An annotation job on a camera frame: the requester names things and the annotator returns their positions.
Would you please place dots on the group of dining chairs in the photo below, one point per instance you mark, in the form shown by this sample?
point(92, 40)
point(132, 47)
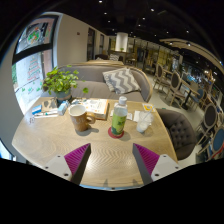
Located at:
point(175, 83)

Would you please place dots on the green potted plant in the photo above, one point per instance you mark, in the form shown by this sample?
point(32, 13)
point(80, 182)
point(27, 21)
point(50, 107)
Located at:
point(60, 80)

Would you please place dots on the grey white zigzag cushion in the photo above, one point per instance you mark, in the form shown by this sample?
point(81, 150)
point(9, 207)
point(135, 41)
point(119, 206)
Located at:
point(121, 80)

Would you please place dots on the small light blue box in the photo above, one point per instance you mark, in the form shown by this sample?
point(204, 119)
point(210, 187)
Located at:
point(62, 108)

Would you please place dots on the dark grey tufted armchair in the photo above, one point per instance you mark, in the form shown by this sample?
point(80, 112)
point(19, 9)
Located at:
point(178, 131)

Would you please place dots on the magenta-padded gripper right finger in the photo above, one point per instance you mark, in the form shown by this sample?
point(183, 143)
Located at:
point(148, 160)

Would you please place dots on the brown ceramic mug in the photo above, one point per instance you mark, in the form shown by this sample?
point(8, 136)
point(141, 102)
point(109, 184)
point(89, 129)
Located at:
point(78, 120)

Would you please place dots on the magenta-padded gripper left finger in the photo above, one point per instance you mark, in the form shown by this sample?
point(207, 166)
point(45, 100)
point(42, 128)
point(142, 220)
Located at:
point(76, 159)

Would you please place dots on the white illustrated book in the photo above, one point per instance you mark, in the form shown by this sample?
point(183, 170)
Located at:
point(98, 106)

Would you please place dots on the yellow white card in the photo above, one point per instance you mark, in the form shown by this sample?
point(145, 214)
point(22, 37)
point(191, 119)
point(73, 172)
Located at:
point(147, 106)

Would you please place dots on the group of ceiling lights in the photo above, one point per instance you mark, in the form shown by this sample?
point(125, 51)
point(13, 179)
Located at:
point(152, 9)

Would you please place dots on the green-labelled clear drink bottle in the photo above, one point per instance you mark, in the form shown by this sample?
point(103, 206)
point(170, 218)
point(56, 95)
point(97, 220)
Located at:
point(119, 121)

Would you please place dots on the grey upholstered sofa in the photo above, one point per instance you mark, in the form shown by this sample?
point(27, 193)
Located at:
point(95, 88)

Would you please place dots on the flat round red coaster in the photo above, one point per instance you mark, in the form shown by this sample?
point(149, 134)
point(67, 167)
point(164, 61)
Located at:
point(110, 134)

